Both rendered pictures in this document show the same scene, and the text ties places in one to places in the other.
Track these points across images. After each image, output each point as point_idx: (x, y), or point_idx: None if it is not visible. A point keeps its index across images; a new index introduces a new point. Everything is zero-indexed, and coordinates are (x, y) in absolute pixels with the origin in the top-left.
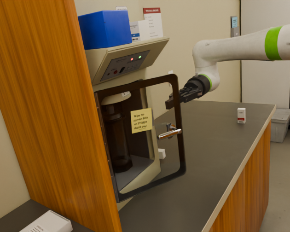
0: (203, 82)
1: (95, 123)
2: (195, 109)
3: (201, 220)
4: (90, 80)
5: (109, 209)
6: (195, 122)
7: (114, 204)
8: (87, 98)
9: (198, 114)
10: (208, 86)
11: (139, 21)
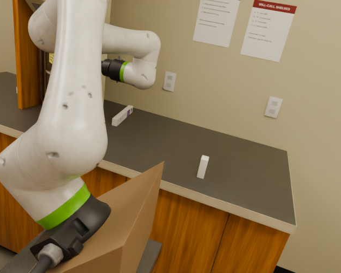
0: (110, 64)
1: (16, 32)
2: (245, 153)
3: (20, 129)
4: None
5: (17, 85)
6: (199, 147)
7: (20, 85)
8: (14, 17)
9: (225, 152)
10: (115, 72)
11: None
